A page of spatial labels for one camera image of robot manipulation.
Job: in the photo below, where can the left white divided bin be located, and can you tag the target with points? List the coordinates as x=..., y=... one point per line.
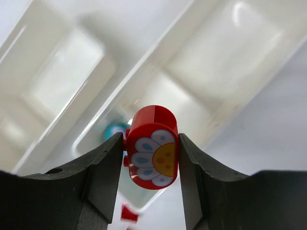
x=59, y=62

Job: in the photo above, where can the red lego brick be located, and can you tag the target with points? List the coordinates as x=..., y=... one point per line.
x=128, y=215

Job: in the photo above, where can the red flower lego piece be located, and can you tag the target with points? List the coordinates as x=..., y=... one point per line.
x=151, y=144

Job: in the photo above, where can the right white divided bin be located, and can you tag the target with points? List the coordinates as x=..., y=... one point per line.
x=205, y=67

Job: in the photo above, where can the white divided bin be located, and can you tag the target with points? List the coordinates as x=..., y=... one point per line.
x=205, y=67
x=59, y=62

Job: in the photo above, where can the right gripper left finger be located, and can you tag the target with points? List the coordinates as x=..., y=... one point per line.
x=78, y=195

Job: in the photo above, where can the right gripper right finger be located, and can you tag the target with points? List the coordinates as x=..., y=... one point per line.
x=216, y=197

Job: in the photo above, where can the cyan round printed lego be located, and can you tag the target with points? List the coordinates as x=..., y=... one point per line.
x=113, y=128

